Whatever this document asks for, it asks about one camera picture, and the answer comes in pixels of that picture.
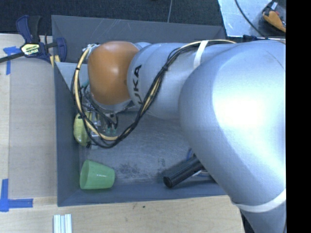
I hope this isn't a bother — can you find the black cylindrical handle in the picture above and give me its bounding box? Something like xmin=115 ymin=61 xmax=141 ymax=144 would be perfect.
xmin=163 ymin=154 xmax=204 ymax=189

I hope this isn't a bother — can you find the pale wood flat board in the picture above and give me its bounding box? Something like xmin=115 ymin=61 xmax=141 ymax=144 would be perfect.
xmin=8 ymin=56 xmax=58 ymax=199

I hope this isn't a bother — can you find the grey metal bin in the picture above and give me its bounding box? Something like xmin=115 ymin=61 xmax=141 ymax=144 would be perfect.
xmin=51 ymin=15 xmax=232 ymax=207

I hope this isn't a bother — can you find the green plastic cup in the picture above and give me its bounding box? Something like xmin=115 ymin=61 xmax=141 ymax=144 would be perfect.
xmin=79 ymin=159 xmax=116 ymax=190

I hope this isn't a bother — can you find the yellow toy fruit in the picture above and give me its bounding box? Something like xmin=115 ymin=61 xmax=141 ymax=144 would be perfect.
xmin=73 ymin=113 xmax=92 ymax=147

